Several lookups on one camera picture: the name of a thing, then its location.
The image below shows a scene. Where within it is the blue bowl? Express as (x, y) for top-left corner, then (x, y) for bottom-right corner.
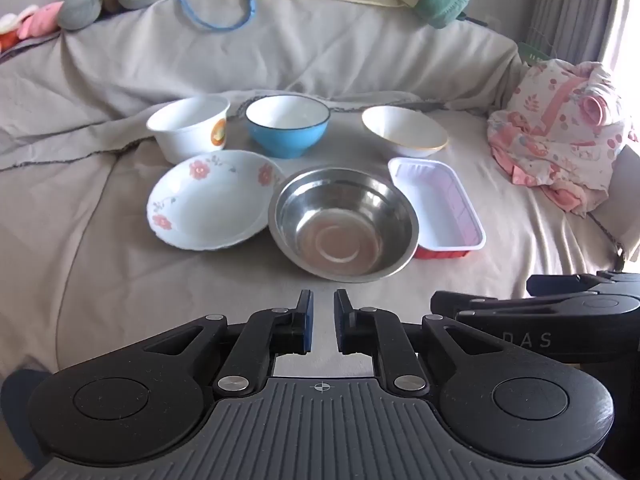
(245, 95), (331, 160)

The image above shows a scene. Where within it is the grey curtain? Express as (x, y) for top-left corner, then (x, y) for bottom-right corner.
(524, 0), (640, 92)

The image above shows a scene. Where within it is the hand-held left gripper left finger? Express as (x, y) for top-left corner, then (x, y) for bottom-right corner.
(144, 289), (315, 397)

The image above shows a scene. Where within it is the white floral plate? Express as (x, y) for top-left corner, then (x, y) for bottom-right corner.
(146, 149), (286, 252)

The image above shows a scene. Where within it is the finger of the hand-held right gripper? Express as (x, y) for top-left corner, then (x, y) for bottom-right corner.
(431, 290), (640, 319)
(526, 270), (640, 299)

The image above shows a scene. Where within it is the stainless steel bowl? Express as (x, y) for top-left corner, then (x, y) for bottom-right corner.
(268, 165), (420, 282)

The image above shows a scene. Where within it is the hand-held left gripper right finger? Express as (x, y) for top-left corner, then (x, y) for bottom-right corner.
(334, 289), (501, 397)

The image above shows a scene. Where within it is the grey blanket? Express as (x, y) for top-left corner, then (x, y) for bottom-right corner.
(0, 0), (532, 172)

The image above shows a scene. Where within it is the white bowl with orange print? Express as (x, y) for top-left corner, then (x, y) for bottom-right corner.
(146, 95), (232, 165)

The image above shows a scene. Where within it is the pink floral cloth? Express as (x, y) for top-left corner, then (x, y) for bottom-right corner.
(487, 59), (640, 219)

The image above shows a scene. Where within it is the white and red plush toy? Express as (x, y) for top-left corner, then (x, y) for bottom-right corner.
(0, 5), (39, 54)

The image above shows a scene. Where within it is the white bowl with gold rim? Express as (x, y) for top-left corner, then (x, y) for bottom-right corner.
(361, 105), (449, 159)

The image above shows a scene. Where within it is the pink plush toy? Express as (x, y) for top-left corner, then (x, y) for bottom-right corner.
(17, 1), (66, 41)

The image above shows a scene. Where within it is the blue strap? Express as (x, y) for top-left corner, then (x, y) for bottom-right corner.
(175, 0), (260, 32)

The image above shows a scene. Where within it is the small green packet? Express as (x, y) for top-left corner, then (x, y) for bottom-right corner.
(518, 40), (557, 67)

